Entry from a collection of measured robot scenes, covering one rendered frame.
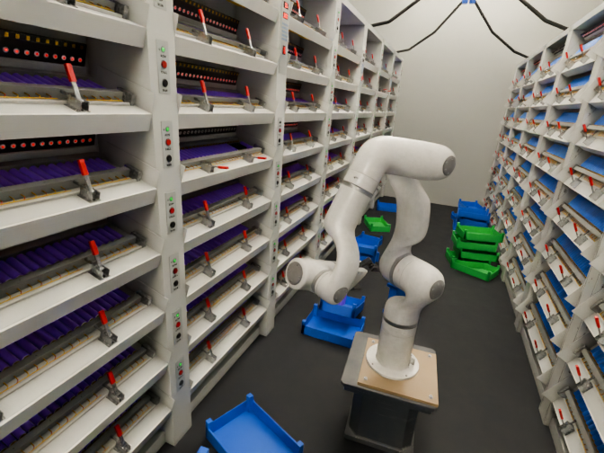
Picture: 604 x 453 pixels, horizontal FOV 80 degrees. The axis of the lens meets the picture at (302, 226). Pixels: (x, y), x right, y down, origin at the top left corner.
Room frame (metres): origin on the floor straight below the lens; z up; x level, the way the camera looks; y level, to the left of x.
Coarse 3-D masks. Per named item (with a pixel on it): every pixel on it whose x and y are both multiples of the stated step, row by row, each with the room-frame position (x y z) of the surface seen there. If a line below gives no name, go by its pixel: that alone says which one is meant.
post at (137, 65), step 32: (160, 32) 0.97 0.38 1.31; (96, 64) 0.99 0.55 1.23; (128, 64) 0.95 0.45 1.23; (160, 96) 0.96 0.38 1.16; (160, 128) 0.95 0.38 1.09; (160, 160) 0.94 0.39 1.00; (160, 192) 0.94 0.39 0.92; (160, 224) 0.93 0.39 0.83; (160, 288) 0.93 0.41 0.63; (160, 384) 0.94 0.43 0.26
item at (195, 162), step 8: (232, 152) 1.38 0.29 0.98; (240, 152) 1.41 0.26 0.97; (248, 152) 1.47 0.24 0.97; (256, 152) 1.54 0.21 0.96; (184, 160) 1.13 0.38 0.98; (192, 160) 1.15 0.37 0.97; (200, 160) 1.18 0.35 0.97; (208, 160) 1.22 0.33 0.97; (216, 160) 1.26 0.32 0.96; (232, 160) 1.33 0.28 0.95
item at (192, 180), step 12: (228, 132) 1.57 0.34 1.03; (240, 132) 1.64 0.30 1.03; (252, 144) 1.62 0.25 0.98; (264, 144) 1.60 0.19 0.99; (264, 156) 1.56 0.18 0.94; (216, 168) 1.22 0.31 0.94; (240, 168) 1.33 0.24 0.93; (252, 168) 1.42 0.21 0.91; (264, 168) 1.53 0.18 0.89; (192, 180) 1.07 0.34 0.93; (204, 180) 1.13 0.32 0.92; (216, 180) 1.19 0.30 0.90; (228, 180) 1.27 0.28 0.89
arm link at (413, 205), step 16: (400, 176) 1.07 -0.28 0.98; (400, 192) 1.06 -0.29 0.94; (416, 192) 1.05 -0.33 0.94; (400, 208) 1.05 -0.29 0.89; (416, 208) 1.02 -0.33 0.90; (400, 224) 1.05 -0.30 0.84; (416, 224) 1.02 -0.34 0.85; (400, 240) 1.06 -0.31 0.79; (416, 240) 1.04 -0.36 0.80; (384, 256) 1.11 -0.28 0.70; (400, 256) 1.10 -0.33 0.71; (384, 272) 1.11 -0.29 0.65
